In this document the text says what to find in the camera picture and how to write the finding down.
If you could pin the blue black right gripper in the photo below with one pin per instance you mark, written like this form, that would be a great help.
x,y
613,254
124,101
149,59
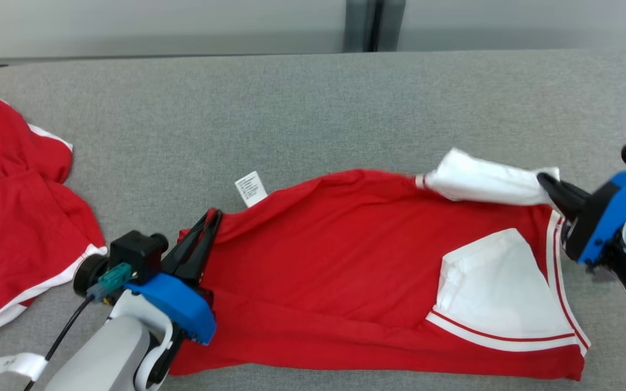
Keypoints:
x,y
606,217

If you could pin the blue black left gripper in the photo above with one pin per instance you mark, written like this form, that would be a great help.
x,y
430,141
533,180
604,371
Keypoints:
x,y
182,307

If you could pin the red white basketball jersey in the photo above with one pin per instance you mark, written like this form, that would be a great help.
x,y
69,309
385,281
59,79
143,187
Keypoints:
x,y
318,260

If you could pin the red shorts with white trim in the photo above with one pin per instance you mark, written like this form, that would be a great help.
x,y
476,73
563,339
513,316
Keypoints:
x,y
14,228

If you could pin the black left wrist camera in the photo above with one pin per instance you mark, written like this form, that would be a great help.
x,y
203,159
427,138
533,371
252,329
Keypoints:
x,y
136,250

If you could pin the grey partition post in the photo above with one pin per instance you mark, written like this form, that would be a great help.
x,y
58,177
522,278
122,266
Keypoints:
x,y
373,24

